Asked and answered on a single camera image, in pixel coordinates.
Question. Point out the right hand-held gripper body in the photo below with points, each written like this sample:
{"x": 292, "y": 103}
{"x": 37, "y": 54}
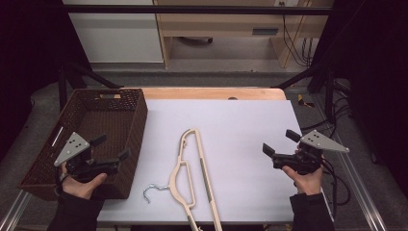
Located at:
{"x": 320, "y": 141}

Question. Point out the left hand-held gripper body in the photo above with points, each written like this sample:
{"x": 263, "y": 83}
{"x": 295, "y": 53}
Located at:
{"x": 72, "y": 148}

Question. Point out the brown woven basket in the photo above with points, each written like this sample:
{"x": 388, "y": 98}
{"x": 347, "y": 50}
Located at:
{"x": 106, "y": 122}

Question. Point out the beige hanger with metal hook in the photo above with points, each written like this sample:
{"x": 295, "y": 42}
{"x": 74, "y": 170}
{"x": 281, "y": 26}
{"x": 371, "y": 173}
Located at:
{"x": 205, "y": 173}

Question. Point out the person's left hand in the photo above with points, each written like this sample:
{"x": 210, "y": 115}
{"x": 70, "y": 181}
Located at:
{"x": 81, "y": 189}

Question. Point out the person's right hand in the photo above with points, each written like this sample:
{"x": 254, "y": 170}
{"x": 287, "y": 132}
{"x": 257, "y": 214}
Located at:
{"x": 308, "y": 184}

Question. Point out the white paper sheet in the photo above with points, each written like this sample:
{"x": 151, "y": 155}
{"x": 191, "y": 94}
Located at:
{"x": 243, "y": 128}

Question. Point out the yellow and black tool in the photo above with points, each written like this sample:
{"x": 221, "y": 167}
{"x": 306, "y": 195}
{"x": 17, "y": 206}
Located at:
{"x": 303, "y": 101}

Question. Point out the white cabinet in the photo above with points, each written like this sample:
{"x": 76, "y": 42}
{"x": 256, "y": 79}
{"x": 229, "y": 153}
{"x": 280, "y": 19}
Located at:
{"x": 118, "y": 35}

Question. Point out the light wooden desk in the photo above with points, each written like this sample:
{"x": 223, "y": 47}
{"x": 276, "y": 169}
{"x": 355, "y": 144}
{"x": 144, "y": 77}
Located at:
{"x": 221, "y": 24}

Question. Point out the aluminium rail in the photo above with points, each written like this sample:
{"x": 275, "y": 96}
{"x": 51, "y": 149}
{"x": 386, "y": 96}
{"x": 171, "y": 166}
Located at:
{"x": 359, "y": 186}
{"x": 14, "y": 211}

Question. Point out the black diagonal frame strut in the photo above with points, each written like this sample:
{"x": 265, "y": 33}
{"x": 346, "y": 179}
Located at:
{"x": 93, "y": 77}
{"x": 308, "y": 75}

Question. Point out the black horizontal frame bar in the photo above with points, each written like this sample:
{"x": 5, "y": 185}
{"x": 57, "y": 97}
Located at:
{"x": 192, "y": 9}

